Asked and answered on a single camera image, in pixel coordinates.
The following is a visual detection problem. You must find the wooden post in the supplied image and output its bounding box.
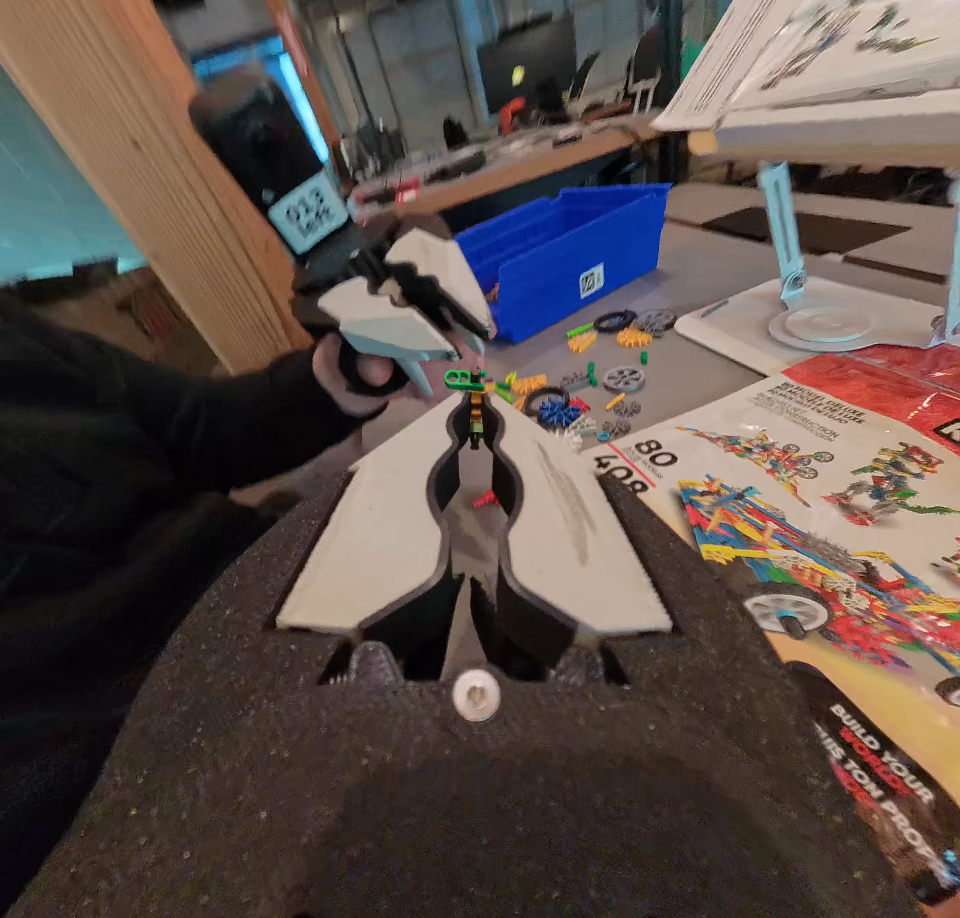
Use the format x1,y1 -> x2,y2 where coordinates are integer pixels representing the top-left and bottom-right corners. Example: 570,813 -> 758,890
0,0 -> 316,375

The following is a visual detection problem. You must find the long wooden workbench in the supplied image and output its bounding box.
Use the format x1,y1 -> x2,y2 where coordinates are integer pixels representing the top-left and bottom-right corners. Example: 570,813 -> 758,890
352,119 -> 665,218

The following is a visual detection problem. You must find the slanted wooden beam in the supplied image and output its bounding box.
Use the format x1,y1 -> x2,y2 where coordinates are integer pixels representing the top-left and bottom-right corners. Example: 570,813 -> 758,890
247,0 -> 342,154

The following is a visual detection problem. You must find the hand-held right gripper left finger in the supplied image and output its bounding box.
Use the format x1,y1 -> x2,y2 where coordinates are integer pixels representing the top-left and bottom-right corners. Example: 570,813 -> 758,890
274,391 -> 472,640

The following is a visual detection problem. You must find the glass partition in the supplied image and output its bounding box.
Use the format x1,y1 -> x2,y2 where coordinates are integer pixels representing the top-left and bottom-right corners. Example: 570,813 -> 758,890
0,66 -> 147,283

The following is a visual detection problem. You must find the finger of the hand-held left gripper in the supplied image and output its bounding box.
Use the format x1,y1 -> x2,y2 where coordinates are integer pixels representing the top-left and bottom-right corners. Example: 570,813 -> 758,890
384,229 -> 498,353
317,279 -> 462,364

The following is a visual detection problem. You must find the white document stand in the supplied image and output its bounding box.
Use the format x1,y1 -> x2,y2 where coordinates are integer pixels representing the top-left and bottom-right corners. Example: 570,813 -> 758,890
652,96 -> 960,377

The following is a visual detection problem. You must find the person's left hand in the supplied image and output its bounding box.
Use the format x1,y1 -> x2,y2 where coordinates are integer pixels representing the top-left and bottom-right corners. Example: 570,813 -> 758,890
311,333 -> 412,418

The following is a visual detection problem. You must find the black monitor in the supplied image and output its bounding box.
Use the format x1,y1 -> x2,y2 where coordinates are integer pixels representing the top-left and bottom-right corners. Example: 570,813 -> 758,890
476,14 -> 579,118

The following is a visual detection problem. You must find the blue lit window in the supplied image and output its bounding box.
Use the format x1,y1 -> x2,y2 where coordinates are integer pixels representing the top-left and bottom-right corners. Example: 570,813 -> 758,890
277,36 -> 333,165

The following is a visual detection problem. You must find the blue plastic bin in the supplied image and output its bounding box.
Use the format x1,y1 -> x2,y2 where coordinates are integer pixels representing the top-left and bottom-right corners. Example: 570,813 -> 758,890
453,183 -> 672,345

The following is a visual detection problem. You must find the black mat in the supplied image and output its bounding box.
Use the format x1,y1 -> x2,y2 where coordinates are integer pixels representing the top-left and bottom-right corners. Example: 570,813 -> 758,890
701,209 -> 912,257

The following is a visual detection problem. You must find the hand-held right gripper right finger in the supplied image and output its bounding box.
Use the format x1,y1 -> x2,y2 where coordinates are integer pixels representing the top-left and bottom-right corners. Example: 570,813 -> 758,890
483,390 -> 675,645

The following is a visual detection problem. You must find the person's left forearm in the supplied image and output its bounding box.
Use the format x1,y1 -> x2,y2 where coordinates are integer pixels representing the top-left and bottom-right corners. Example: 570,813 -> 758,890
112,344 -> 376,495

